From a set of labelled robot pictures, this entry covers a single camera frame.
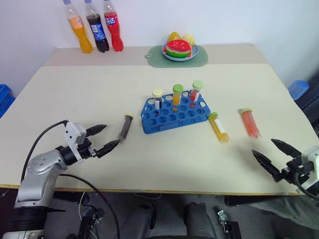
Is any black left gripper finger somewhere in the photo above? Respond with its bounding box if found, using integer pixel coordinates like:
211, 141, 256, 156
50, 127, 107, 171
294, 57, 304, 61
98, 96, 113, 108
86, 124, 108, 136
96, 139, 121, 159

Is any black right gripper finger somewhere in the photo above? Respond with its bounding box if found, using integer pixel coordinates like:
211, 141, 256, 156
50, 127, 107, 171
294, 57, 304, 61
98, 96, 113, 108
270, 138, 302, 159
251, 149, 284, 178

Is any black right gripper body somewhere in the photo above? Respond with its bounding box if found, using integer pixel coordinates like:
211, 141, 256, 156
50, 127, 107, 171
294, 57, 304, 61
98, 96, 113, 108
273, 157, 312, 186

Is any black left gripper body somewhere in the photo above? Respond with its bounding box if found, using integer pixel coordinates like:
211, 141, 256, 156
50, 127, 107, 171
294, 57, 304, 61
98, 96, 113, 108
77, 138, 99, 159

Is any dark brown tube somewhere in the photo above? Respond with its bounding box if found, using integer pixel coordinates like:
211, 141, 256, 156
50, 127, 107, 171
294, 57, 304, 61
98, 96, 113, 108
117, 113, 135, 142

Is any red-orange tube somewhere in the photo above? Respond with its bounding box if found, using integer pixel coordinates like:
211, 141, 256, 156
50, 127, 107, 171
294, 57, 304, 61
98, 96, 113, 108
238, 107, 262, 139

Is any yellow tube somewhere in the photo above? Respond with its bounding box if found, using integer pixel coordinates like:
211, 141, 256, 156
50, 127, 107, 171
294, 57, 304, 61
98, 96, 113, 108
207, 112, 230, 144

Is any vial with pale yellow cap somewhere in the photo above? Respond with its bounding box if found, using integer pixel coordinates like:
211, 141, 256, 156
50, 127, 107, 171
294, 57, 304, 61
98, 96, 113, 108
152, 88, 163, 111

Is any blue test tube rack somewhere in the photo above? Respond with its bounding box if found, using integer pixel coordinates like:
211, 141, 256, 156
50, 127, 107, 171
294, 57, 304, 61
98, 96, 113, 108
140, 91, 211, 135

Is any orange tube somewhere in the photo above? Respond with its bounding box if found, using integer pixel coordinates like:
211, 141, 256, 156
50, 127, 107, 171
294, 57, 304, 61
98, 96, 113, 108
172, 84, 184, 107

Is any red tube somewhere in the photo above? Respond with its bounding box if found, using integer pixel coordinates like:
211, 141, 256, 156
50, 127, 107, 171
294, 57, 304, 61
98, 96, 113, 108
190, 80, 205, 103

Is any black table clamp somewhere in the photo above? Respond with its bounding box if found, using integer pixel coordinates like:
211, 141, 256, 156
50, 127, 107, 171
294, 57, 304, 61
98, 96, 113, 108
216, 210, 242, 239
77, 205, 105, 239

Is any dark rounded robot leg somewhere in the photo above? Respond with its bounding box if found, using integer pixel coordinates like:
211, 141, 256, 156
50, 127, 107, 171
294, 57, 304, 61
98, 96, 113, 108
119, 203, 157, 239
183, 202, 217, 239

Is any blue plastic crate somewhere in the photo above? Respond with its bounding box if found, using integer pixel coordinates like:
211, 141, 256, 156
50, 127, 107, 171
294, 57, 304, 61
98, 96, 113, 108
0, 84, 16, 119

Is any cola soda bottle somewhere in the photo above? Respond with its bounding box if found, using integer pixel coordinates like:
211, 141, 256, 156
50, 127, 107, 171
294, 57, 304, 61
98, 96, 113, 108
83, 0, 110, 53

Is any orange soda bottle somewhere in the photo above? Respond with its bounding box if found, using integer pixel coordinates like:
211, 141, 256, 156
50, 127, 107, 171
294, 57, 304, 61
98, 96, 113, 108
62, 0, 94, 54

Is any red soda bottle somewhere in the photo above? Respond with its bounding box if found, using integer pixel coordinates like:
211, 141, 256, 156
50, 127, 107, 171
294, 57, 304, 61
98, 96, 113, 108
102, 0, 125, 52

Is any light blue plate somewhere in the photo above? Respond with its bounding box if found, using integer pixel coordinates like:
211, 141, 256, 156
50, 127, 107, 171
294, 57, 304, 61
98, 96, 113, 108
161, 43, 200, 62

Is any toy watermelon slice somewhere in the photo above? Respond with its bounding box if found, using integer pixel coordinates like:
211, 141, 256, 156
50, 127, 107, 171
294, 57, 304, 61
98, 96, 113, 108
165, 39, 193, 59

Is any green silicone mat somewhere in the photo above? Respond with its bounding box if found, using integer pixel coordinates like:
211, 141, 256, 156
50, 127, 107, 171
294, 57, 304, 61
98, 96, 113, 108
146, 44, 209, 68

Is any pale yellow toy fruit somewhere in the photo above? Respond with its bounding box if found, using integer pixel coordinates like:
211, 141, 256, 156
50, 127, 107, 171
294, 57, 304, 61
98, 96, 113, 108
181, 34, 197, 47

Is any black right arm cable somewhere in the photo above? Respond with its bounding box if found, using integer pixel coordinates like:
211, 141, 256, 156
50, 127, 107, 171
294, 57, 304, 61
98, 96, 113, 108
293, 171, 319, 200

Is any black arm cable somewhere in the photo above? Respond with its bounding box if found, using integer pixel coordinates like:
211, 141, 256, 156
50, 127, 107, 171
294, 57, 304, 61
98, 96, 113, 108
293, 171, 319, 200
20, 119, 121, 239

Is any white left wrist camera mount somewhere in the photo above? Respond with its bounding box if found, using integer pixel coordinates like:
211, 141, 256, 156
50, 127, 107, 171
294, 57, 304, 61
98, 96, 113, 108
63, 121, 87, 163

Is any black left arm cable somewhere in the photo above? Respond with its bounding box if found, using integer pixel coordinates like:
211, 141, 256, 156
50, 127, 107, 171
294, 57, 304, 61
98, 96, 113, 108
20, 119, 121, 239

